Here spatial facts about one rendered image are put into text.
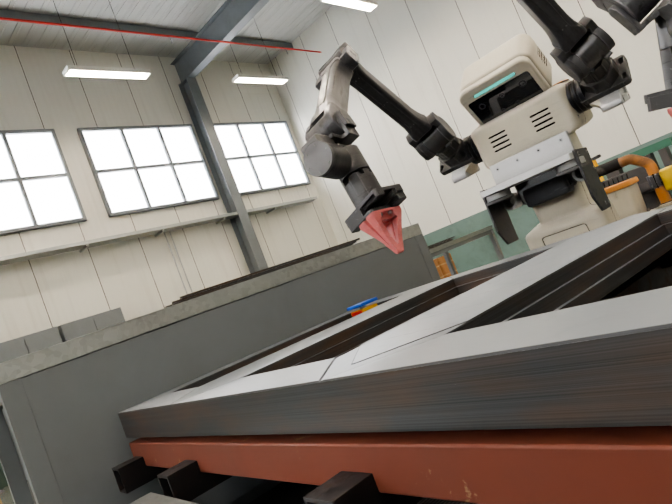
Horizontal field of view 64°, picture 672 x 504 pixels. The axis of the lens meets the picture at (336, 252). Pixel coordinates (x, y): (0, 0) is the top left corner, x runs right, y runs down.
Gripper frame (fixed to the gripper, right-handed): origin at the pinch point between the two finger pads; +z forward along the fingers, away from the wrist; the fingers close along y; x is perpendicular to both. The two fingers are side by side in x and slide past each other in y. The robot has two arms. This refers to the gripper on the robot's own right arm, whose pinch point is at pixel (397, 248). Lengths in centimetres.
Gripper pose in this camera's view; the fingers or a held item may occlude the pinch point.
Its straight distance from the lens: 90.4
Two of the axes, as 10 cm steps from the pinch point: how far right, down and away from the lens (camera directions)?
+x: 7.7, -2.2, 6.0
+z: 4.6, 8.5, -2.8
